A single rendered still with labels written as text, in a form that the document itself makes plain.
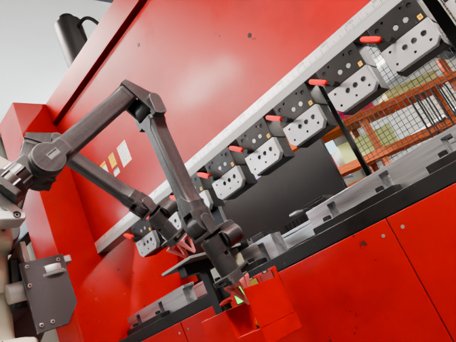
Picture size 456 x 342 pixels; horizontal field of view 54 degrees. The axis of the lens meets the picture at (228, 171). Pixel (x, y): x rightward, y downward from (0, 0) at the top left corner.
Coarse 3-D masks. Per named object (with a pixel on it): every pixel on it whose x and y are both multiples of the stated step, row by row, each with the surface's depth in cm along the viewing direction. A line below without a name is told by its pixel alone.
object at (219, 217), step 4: (216, 208) 181; (220, 208) 181; (212, 212) 183; (216, 212) 181; (220, 212) 180; (216, 216) 181; (220, 216) 180; (224, 216) 180; (216, 220) 181; (220, 220) 180; (224, 220) 179; (216, 224) 181; (212, 232) 184
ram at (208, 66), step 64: (192, 0) 180; (256, 0) 158; (320, 0) 141; (128, 64) 211; (192, 64) 182; (256, 64) 160; (320, 64) 142; (64, 128) 255; (128, 128) 214; (192, 128) 184
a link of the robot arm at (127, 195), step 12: (84, 156) 161; (72, 168) 160; (84, 168) 158; (96, 168) 161; (96, 180) 160; (108, 180) 161; (120, 180) 163; (108, 192) 162; (120, 192) 161; (132, 192) 162; (132, 204) 162
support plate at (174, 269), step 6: (234, 246) 169; (204, 252) 158; (186, 258) 154; (192, 258) 153; (198, 258) 159; (204, 258) 164; (180, 264) 156; (168, 270) 161; (174, 270) 162; (162, 276) 164
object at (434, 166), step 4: (452, 152) 113; (444, 156) 115; (448, 156) 114; (452, 156) 113; (440, 160) 115; (444, 160) 115; (448, 160) 114; (452, 160) 113; (432, 164) 117; (436, 164) 116; (440, 164) 115; (444, 164) 115; (428, 168) 117; (432, 168) 117; (436, 168) 116; (432, 172) 117
